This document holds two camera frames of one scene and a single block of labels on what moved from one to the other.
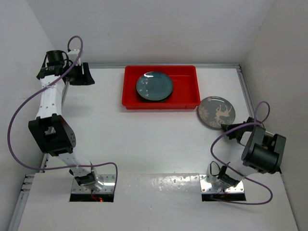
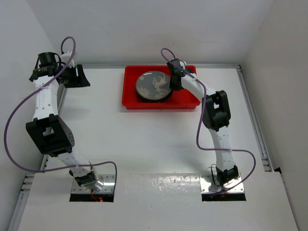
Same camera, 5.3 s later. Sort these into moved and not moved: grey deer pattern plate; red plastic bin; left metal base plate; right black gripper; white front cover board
Moved: right black gripper; grey deer pattern plate
Not moved: left metal base plate; white front cover board; red plastic bin
